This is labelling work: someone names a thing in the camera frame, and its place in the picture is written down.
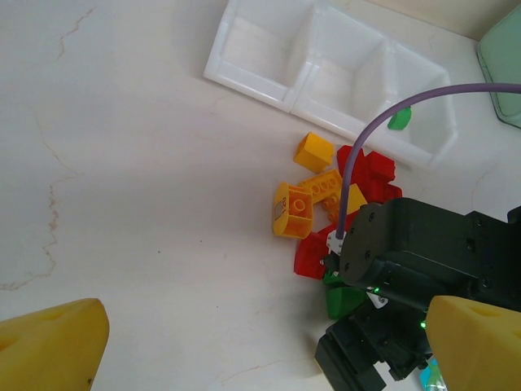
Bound yellow sloped lego brick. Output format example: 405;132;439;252
344;182;370;215

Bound blue wet wipes packet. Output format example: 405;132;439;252
417;358;447;391

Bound green lego brick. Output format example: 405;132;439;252
322;270;347;288
325;284;367;321
386;106;413;131

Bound yellow lego brick with print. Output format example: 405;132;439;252
270;182;315;239

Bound long yellow lego brick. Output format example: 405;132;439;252
300;169;343;223

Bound white three-compartment tray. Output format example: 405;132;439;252
202;0;459;172

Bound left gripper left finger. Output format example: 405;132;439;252
0;297;110;391

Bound mint green case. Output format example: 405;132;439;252
475;0;521;130

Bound red lego brick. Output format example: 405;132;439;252
366;181;404;204
292;226;347;282
336;144;370;192
364;150;398;184

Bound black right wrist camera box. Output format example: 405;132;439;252
340;198;481;286

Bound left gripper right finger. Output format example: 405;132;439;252
426;295;521;391

